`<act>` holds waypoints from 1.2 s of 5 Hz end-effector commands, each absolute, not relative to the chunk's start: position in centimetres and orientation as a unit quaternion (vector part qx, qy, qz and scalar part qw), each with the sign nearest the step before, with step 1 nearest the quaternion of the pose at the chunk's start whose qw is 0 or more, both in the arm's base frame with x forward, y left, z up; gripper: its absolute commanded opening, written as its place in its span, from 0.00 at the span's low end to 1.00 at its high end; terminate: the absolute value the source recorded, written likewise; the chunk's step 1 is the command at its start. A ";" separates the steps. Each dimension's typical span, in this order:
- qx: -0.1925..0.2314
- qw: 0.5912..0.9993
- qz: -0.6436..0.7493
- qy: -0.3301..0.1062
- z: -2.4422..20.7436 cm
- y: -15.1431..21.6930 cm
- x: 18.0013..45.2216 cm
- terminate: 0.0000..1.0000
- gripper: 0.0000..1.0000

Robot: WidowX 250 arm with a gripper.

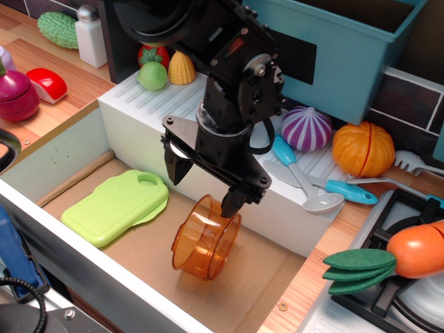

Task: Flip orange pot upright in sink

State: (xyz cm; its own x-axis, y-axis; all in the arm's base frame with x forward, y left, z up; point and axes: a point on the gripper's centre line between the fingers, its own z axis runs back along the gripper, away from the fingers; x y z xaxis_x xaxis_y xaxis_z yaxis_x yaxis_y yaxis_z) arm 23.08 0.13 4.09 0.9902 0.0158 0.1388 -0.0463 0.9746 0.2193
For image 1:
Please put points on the grey metal base plate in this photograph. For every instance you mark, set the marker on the grey metal base plate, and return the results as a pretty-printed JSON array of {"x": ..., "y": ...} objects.
[{"x": 59, "y": 318}]

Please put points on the red toy tomato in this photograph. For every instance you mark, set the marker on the red toy tomato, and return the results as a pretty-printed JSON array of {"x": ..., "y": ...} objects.
[{"x": 158, "y": 54}]

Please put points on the light green cutting board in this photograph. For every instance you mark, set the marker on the light green cutting board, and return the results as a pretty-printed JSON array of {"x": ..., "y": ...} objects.
[{"x": 119, "y": 203}]

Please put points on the orange toy carrot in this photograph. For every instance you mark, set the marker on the orange toy carrot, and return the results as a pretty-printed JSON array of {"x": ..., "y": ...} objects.
[{"x": 414, "y": 253}]

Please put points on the lavender toy piece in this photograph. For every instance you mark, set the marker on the lavender toy piece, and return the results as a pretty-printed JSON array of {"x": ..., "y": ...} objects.
[{"x": 7, "y": 59}]

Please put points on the grey toy pasta server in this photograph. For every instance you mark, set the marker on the grey toy pasta server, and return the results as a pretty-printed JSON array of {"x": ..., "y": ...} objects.
[{"x": 406, "y": 161}]

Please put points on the green toy apple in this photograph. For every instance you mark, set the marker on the green toy apple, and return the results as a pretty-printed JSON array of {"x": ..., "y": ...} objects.
[{"x": 152, "y": 76}]

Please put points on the white salt shaker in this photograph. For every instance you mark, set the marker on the white salt shaker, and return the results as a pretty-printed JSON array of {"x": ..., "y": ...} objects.
[{"x": 89, "y": 35}]

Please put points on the orange transparent plastic pot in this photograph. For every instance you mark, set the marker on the orange transparent plastic pot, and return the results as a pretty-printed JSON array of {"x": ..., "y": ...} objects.
[{"x": 205, "y": 240}]

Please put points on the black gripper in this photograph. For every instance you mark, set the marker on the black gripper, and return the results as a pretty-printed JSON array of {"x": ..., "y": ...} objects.
[{"x": 226, "y": 157}]

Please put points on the red white toy slice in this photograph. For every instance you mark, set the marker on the red white toy slice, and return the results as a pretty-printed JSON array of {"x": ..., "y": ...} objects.
[{"x": 50, "y": 87}]

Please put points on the grey knife blue handle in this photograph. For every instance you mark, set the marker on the grey knife blue handle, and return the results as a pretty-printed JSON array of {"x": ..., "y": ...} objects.
[{"x": 350, "y": 192}]

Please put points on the black stove burner grate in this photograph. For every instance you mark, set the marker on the black stove burner grate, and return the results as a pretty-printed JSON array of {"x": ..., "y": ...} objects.
[{"x": 398, "y": 304}]

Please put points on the yellow toy corn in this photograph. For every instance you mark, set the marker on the yellow toy corn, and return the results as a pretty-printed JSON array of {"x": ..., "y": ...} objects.
[{"x": 181, "y": 69}]

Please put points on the teal plastic bin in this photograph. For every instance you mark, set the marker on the teal plastic bin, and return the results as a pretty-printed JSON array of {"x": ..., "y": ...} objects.
[{"x": 333, "y": 54}]

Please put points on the magenta toy beet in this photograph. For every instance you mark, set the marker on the magenta toy beet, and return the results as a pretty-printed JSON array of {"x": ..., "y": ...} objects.
[{"x": 19, "y": 98}]

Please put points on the grey spoon blue handle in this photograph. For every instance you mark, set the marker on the grey spoon blue handle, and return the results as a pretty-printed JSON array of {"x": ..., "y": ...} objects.
[{"x": 317, "y": 203}]

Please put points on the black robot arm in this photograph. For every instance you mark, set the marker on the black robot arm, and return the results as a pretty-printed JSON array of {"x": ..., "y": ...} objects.
[{"x": 244, "y": 87}]

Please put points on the orange toy pumpkin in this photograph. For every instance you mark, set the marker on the orange toy pumpkin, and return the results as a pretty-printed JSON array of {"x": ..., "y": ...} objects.
[{"x": 363, "y": 151}]

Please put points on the purple white striped onion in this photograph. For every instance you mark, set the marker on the purple white striped onion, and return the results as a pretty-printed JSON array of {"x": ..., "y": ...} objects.
[{"x": 306, "y": 129}]

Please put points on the blue clamp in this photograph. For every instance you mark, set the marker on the blue clamp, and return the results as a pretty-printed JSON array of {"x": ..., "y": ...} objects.
[{"x": 17, "y": 258}]

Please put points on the green toy bitter gourd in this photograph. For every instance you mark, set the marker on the green toy bitter gourd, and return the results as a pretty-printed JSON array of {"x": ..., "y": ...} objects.
[{"x": 59, "y": 28}]

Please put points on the white toy sink unit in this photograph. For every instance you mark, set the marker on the white toy sink unit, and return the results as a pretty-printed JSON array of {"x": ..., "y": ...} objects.
[{"x": 131, "y": 280}]

